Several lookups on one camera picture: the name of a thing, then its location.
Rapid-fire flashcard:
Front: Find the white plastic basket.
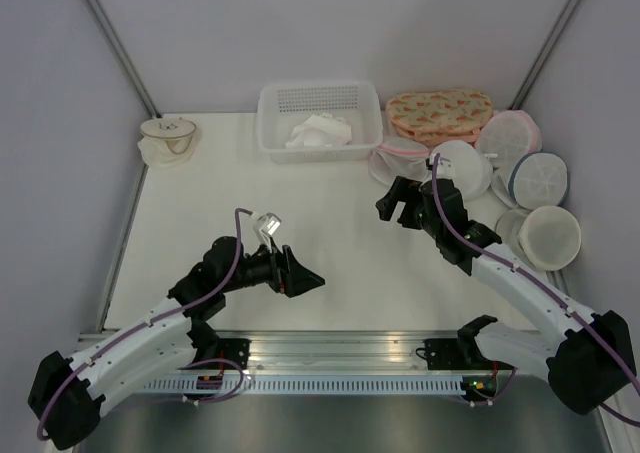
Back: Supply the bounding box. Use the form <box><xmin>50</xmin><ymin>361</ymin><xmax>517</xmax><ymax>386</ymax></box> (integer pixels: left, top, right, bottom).
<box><xmin>256</xmin><ymin>80</ymin><xmax>383</xmax><ymax>164</ymax></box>

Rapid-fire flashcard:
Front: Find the carrot print bra case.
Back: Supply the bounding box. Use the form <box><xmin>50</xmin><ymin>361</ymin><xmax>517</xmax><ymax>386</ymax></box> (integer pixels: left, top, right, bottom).
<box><xmin>385</xmin><ymin>88</ymin><xmax>495</xmax><ymax>147</ymax></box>

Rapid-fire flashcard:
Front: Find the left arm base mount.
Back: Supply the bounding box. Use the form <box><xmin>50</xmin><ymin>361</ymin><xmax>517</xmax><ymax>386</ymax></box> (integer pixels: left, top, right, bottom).
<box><xmin>192</xmin><ymin>338</ymin><xmax>250</xmax><ymax>390</ymax></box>

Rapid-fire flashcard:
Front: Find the pink trimmed mesh laundry bag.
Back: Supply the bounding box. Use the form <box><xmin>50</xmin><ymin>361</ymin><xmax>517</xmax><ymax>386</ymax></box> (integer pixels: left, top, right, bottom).
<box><xmin>368</xmin><ymin>136</ymin><xmax>431</xmax><ymax>186</ymax></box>

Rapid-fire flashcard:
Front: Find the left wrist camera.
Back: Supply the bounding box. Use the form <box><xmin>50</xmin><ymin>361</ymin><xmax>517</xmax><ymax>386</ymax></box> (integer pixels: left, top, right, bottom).
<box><xmin>251</xmin><ymin>212</ymin><xmax>282</xmax><ymax>252</ymax></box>

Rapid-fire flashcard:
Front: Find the blue rimmed round laundry bag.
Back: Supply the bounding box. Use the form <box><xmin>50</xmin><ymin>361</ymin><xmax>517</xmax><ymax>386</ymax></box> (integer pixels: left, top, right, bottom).
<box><xmin>491</xmin><ymin>152</ymin><xmax>569</xmax><ymax>210</ymax></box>

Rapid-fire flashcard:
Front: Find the purple cable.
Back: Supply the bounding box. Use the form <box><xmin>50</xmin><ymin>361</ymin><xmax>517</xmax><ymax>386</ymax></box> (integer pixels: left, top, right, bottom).
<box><xmin>432</xmin><ymin>153</ymin><xmax>640</xmax><ymax>427</ymax></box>
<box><xmin>37</xmin><ymin>207</ymin><xmax>261</xmax><ymax>442</ymax></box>

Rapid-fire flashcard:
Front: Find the white bra in basket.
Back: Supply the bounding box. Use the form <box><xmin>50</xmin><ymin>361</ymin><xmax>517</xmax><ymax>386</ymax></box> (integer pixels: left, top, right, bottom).
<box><xmin>285</xmin><ymin>113</ymin><xmax>353</xmax><ymax>149</ymax></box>

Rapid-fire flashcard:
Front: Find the white round laundry bag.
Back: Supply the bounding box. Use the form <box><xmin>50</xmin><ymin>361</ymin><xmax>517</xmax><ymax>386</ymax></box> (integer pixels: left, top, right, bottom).
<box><xmin>431</xmin><ymin>141</ymin><xmax>493</xmax><ymax>201</ymax></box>

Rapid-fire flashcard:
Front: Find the right corner frame post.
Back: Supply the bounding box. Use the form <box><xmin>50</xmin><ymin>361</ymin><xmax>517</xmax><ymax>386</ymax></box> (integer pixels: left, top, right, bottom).
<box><xmin>509</xmin><ymin>0</ymin><xmax>583</xmax><ymax>110</ymax></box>

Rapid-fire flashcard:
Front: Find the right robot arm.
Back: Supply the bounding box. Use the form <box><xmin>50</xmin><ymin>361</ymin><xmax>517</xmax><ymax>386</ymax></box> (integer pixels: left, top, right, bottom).
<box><xmin>376</xmin><ymin>177</ymin><xmax>639</xmax><ymax>420</ymax></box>

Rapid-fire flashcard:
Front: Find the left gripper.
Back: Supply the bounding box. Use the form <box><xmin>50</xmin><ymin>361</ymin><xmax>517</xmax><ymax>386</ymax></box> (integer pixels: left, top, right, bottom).
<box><xmin>221</xmin><ymin>236</ymin><xmax>324</xmax><ymax>298</ymax></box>

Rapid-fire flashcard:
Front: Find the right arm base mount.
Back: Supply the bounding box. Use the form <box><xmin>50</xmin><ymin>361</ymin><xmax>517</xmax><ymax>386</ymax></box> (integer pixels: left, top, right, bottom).
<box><xmin>415</xmin><ymin>338</ymin><xmax>512</xmax><ymax>372</ymax></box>

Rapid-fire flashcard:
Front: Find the corner frame post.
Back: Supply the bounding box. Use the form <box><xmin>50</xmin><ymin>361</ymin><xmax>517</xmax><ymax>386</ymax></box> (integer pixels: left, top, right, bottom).
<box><xmin>82</xmin><ymin>0</ymin><xmax>161</xmax><ymax>117</ymax></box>
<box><xmin>509</xmin><ymin>0</ymin><xmax>583</xmax><ymax>110</ymax></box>

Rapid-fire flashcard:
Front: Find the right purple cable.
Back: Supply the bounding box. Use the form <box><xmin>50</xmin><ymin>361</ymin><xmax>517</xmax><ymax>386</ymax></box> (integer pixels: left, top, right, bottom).
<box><xmin>432</xmin><ymin>153</ymin><xmax>640</xmax><ymax>427</ymax></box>

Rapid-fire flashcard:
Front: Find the beige collapsed laundry bag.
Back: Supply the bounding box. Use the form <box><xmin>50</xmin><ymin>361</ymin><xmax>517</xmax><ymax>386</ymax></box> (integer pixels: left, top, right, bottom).
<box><xmin>137</xmin><ymin>118</ymin><xmax>200</xmax><ymax>169</ymax></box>

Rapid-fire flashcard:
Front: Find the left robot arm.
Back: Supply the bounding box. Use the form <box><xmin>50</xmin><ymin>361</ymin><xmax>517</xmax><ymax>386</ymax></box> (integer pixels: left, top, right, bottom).
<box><xmin>27</xmin><ymin>236</ymin><xmax>325</xmax><ymax>450</ymax></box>

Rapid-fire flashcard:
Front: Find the pink rimmed round laundry bag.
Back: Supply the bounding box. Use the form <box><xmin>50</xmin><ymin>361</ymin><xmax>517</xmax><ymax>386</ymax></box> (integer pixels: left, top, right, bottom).
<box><xmin>475</xmin><ymin>110</ymin><xmax>542</xmax><ymax>168</ymax></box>

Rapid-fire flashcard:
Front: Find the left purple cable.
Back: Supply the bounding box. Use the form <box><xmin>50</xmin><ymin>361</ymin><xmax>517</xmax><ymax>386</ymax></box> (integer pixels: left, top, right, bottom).
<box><xmin>37</xmin><ymin>207</ymin><xmax>261</xmax><ymax>442</ymax></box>

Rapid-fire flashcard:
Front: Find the white slotted cable duct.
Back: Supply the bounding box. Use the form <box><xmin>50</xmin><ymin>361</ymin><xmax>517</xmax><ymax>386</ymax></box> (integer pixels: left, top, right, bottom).
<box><xmin>141</xmin><ymin>374</ymin><xmax>464</xmax><ymax>396</ymax></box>

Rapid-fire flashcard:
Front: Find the aluminium rail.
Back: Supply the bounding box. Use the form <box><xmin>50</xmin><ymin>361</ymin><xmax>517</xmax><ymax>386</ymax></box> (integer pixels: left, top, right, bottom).
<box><xmin>77</xmin><ymin>328</ymin><xmax>551</xmax><ymax>374</ymax></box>

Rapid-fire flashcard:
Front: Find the left corner frame post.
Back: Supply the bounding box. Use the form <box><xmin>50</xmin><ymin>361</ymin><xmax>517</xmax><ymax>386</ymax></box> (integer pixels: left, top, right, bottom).
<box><xmin>82</xmin><ymin>0</ymin><xmax>161</xmax><ymax>117</ymax></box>

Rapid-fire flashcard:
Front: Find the cream round laundry bag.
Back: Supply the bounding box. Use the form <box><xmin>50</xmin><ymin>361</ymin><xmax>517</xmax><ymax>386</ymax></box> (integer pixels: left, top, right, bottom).
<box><xmin>496</xmin><ymin>206</ymin><xmax>582</xmax><ymax>271</ymax></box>

